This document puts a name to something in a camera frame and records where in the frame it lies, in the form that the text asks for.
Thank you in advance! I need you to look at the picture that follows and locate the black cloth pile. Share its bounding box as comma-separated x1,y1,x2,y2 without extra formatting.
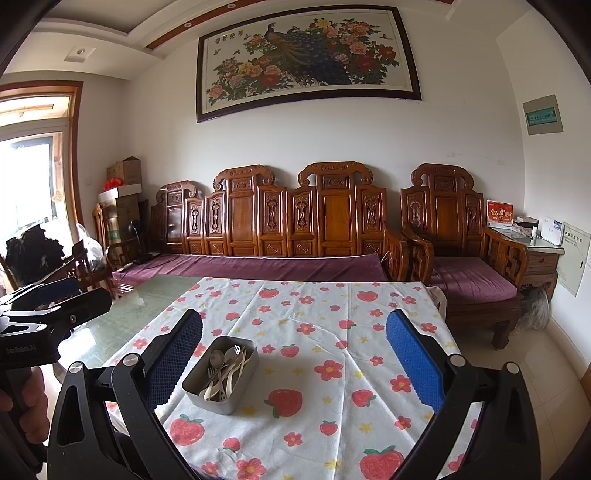
4,226,63,287

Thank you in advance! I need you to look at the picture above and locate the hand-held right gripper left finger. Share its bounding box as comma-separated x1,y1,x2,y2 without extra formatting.
46,308,204,480

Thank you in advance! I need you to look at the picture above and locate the metal fork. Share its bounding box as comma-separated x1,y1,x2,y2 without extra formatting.
205,366,232,401
217,344,244,393

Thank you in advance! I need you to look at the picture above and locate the framed peacock flower painting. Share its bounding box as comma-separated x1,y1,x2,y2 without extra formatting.
196,7,423,124

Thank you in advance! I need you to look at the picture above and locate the carved wooden sofa bench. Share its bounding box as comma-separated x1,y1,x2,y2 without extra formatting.
108,161,409,287

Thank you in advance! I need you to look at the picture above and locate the metal spoon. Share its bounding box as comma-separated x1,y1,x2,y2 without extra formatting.
210,346,238,393
201,349,226,395

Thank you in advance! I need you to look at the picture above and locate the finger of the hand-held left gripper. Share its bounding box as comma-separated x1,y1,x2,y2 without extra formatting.
0,288,113,334
0,277,82,308

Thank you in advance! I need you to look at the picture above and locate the person's left hand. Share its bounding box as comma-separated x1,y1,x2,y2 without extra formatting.
0,367,51,457

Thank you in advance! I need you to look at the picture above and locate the small brown cardboard box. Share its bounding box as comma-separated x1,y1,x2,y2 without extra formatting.
107,156,141,185

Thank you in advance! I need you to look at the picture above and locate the tall brown cardboard box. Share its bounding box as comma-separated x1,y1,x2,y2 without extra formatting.
115,196,141,241

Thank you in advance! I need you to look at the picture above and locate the strawberry flower print tablecloth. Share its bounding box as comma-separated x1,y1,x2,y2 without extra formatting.
104,276,483,480

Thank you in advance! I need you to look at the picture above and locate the grey wall panel box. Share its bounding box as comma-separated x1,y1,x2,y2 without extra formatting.
523,95,565,136

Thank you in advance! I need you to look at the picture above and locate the dark carved wooden chair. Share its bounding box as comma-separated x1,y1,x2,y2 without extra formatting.
46,242,121,301

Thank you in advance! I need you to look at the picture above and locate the crumpled clear plastic bag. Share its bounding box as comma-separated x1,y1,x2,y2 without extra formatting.
74,223,109,273

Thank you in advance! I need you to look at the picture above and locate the flat white box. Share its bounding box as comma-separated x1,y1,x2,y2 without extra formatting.
97,184,143,206

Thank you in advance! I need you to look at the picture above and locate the purple armchair cushion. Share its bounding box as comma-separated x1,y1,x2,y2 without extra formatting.
431,256,519,301

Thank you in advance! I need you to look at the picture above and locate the white wall cabinet door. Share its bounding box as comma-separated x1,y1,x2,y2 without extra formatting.
556,222,591,297

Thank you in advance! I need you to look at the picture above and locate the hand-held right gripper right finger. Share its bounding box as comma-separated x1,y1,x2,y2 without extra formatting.
386,308,542,480

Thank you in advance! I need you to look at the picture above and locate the wooden side table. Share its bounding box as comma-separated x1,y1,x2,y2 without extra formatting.
489,228,565,301

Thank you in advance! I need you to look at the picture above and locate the carved wooden armchair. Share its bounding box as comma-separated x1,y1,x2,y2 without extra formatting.
399,163,529,352

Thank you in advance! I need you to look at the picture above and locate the white box-shaped device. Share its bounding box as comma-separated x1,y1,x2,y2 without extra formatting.
540,217,565,245

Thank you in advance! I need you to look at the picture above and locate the long purple sofa cushion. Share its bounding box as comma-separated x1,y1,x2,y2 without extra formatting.
112,253,391,289

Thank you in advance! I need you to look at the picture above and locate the wooden door frame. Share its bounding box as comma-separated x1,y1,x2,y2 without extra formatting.
0,80,84,241

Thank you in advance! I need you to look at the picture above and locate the rectangular metal container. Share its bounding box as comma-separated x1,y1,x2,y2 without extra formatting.
181,336,260,416

